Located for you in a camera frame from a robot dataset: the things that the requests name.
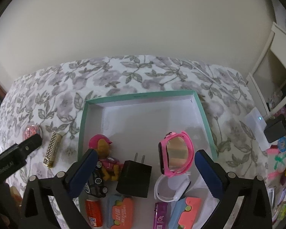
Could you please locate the black toy car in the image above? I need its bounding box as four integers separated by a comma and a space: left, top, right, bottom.
84, 160, 108, 198

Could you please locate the grey floral blanket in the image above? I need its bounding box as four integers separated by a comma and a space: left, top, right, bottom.
0, 55, 272, 229

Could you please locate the dark grey power bank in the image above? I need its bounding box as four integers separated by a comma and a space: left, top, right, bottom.
264, 120, 286, 144

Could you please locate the pile of colourful cards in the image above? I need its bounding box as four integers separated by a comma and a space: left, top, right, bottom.
273, 179, 286, 221

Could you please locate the teal cardboard box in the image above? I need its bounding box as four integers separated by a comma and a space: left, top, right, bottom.
77, 90, 218, 229

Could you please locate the black charger plug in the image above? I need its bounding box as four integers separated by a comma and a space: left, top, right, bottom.
116, 153, 152, 198

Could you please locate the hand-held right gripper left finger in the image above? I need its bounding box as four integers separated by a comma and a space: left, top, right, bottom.
20, 148, 99, 229

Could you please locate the gold patterned lighter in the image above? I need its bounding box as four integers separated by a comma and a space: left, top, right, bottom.
43, 132, 63, 168

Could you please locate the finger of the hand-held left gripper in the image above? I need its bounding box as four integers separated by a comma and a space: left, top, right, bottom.
17, 134, 43, 153

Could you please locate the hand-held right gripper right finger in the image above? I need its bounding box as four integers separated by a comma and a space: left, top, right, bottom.
194, 149, 273, 229

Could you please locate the green ribbon bow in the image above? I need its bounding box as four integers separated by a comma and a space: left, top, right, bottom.
274, 153, 286, 169

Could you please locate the white wooden furniture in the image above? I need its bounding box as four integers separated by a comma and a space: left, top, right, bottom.
245, 21, 286, 120

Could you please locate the pink smartwatch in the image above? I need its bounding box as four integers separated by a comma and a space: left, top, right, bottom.
158, 130, 194, 177

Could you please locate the pink puppy toy figure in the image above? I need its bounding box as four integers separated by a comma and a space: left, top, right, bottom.
88, 135, 124, 183

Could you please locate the printed orange blue fidget toy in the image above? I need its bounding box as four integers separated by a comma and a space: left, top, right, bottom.
107, 194, 134, 229

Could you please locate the white power adapter box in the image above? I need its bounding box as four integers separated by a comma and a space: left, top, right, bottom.
244, 108, 272, 151

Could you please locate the purple lighter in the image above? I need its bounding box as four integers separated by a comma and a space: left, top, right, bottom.
153, 202, 168, 229

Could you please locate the round blue tin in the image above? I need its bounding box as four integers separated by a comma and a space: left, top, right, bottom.
277, 137, 286, 152

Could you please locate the clear round pink case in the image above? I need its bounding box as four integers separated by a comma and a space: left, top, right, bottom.
24, 125, 42, 141

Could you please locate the white wristband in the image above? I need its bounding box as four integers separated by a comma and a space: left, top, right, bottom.
154, 174, 191, 203

